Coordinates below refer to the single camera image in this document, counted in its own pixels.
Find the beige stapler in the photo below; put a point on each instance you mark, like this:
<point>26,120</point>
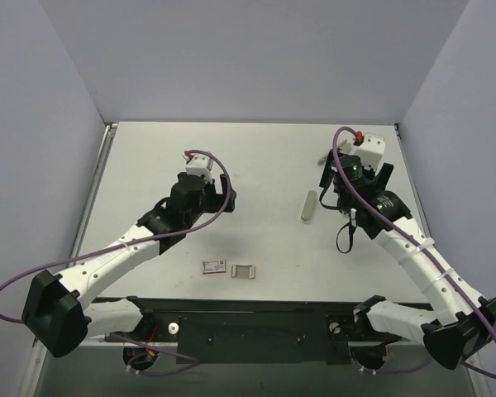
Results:
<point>308,206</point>

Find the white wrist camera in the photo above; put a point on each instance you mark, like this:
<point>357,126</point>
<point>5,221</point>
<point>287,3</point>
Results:
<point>199,165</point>
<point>369,148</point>

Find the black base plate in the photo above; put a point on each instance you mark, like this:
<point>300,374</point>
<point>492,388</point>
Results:
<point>256,332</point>

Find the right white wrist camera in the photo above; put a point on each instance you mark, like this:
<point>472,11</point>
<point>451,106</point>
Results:
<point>369,148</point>

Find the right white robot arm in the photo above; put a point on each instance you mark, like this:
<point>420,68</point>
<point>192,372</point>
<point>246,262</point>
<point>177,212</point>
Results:
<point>460,320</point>

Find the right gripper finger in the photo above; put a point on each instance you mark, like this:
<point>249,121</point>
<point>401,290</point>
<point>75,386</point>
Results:
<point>382,177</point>
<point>327,174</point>

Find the red white staple box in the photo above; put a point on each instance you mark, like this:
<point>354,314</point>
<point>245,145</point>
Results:
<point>214,267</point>

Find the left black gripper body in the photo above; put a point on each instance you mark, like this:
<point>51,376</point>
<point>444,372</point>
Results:
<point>224,192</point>

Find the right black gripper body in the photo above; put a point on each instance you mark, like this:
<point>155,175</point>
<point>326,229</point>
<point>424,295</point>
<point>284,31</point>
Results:
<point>384,173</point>

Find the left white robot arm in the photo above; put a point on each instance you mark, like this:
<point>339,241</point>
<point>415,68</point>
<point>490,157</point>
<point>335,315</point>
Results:
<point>61,310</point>

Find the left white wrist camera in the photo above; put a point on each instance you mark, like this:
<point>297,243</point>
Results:
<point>199,165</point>

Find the open staple box tray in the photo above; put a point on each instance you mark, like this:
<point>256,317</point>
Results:
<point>245,272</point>

